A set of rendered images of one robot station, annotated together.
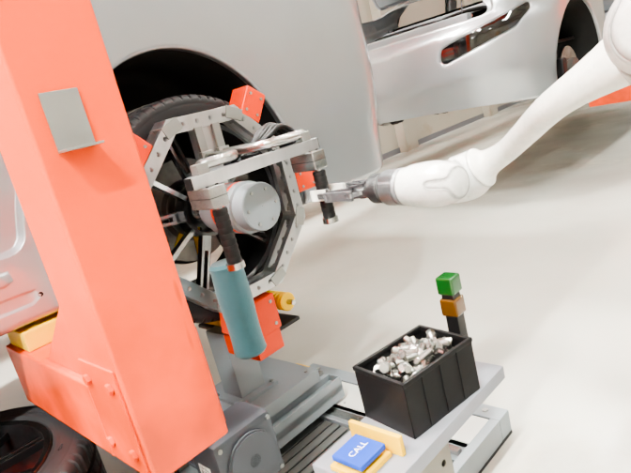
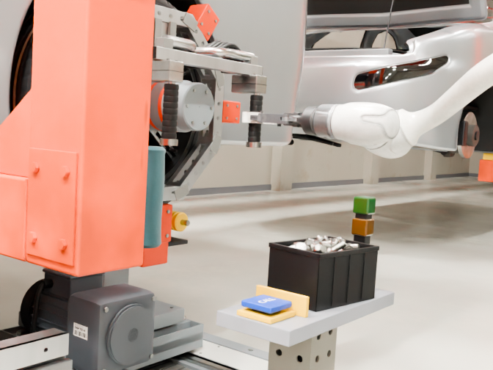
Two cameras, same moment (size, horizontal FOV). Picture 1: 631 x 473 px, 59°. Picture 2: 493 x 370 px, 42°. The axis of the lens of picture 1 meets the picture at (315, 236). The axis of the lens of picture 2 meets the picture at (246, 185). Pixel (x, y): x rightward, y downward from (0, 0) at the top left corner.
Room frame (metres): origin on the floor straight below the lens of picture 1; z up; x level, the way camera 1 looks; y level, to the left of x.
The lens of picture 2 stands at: (-0.32, 0.27, 0.80)
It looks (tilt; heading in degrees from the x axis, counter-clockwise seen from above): 5 degrees down; 350
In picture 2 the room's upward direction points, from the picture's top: 3 degrees clockwise
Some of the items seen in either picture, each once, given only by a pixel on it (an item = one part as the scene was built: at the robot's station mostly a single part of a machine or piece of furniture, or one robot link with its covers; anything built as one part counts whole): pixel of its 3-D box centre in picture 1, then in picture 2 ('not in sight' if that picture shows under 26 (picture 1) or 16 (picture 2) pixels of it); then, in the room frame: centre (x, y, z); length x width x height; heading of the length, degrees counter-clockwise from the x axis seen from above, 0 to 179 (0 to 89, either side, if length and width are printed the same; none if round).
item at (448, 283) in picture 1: (448, 283); (364, 205); (1.11, -0.25, 0.64); 0.04 x 0.04 x 0.04; 43
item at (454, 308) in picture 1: (453, 305); (362, 226); (1.11, -0.25, 0.59); 0.04 x 0.04 x 0.04; 43
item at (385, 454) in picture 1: (361, 460); (265, 313); (0.86, 0.02, 0.46); 0.08 x 0.08 x 0.01; 43
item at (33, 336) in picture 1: (45, 327); not in sight; (1.32, 0.71, 0.71); 0.14 x 0.14 x 0.05; 43
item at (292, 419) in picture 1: (255, 413); (106, 338); (1.68, 0.34, 0.13); 0.50 x 0.36 x 0.10; 133
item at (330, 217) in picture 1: (324, 194); (255, 120); (1.49, -0.05, 0.83); 0.04 x 0.04 x 0.16
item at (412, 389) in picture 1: (417, 374); (323, 268); (1.00, -0.13, 0.51); 0.20 x 0.14 x 0.13; 124
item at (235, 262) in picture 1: (227, 236); (169, 112); (1.26, 0.20, 0.83); 0.04 x 0.04 x 0.16
